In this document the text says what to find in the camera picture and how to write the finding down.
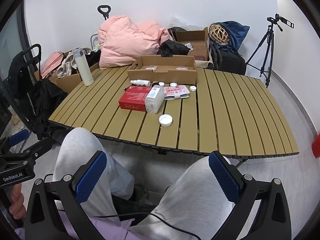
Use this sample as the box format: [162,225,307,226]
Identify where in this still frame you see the white metal frame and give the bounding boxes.
[89,33,101,51]

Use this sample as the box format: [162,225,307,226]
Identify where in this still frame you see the open cardboard box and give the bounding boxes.
[34,51,101,95]

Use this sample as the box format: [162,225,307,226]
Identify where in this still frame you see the black cable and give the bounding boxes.
[57,201,202,240]

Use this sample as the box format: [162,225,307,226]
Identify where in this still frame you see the person's left hand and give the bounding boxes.
[9,184,27,218]

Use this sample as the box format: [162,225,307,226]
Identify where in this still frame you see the black folding cart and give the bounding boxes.
[7,44,68,140]

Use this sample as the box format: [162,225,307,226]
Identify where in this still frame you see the large white lid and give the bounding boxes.
[159,114,173,127]

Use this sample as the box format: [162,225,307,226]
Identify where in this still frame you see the large cardboard box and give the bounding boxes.
[173,26,209,61]

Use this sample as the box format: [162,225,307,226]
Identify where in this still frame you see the woven bamboo basket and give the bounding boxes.
[209,24,231,46]

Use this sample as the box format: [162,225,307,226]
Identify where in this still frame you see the black bag on box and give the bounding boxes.
[156,40,191,58]

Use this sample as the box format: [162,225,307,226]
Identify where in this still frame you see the white spray bottle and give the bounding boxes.
[130,79,151,87]

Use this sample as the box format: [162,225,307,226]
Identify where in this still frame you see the white thermos bottle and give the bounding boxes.
[72,47,94,87]

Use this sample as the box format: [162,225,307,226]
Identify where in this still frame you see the black backpack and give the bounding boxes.
[209,40,247,76]

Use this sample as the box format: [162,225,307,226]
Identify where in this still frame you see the beige cloth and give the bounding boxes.
[56,51,78,78]

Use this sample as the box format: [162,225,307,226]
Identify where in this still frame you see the black trolley handle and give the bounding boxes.
[97,4,111,20]

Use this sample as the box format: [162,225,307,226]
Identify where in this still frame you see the red box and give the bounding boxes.
[118,85,153,112]

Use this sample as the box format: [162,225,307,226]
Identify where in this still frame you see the shallow cardboard tray box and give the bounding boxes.
[127,55,198,86]

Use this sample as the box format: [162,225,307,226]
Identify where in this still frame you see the purple jacket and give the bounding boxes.
[14,210,142,240]

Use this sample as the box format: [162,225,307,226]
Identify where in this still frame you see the blue bag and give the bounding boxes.
[214,21,250,53]

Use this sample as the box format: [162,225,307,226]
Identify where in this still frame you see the black tripod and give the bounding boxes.
[244,24,275,88]

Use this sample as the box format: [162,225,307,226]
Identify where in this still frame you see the grey sweatpants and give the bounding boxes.
[52,127,237,240]

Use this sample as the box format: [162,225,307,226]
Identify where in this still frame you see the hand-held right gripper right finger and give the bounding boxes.
[208,151,292,240]

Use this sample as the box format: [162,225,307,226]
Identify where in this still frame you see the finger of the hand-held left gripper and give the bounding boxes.
[0,129,30,155]
[14,136,60,164]

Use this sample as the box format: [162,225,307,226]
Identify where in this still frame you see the clear plastic container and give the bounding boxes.
[144,85,165,114]

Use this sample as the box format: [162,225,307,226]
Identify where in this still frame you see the pink bag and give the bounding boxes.
[40,51,64,79]

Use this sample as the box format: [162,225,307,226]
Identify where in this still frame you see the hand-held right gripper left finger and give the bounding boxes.
[24,150,108,240]

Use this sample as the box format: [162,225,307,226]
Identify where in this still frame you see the beige fabric bag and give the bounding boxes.
[194,59,214,70]

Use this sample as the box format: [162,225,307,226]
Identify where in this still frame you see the pink printed packet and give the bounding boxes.
[164,85,191,101]

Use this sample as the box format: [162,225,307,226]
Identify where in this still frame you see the pink down jacket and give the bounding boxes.
[97,15,174,69]

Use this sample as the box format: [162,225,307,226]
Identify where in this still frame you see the red object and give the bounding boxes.
[311,132,320,158]

